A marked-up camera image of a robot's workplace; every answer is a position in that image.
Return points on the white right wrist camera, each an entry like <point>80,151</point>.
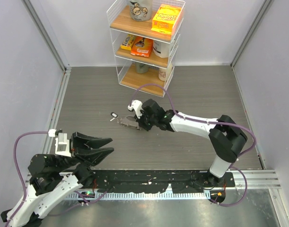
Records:
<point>136,106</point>

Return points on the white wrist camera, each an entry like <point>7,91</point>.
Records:
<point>136,106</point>
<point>62,143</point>

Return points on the key with black tag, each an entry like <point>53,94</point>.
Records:
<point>113,116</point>

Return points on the green grey cup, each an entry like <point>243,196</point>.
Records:
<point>141,68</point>

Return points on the white wire shelf rack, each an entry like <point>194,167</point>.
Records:
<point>145,36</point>

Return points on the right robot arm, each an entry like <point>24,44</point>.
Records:
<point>226,138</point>

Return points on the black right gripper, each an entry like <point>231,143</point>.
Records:
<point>141,124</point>

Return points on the yellow orange snack box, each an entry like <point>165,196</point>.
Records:
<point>165,19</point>

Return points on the slotted cable duct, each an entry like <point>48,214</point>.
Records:
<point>168,195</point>

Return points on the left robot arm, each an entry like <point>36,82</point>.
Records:
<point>55,176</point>

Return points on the grey cartoon mug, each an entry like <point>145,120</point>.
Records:
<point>140,10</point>

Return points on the orange snack bag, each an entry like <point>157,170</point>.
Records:
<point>142,47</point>

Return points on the white cup red print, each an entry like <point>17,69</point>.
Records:
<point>164,74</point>

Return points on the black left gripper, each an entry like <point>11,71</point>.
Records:
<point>90,157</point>

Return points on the yellow candy bag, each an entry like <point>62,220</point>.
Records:
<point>128,42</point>

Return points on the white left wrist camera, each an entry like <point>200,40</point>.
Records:
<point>62,143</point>

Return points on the white pouch with label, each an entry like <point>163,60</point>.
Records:
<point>162,49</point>

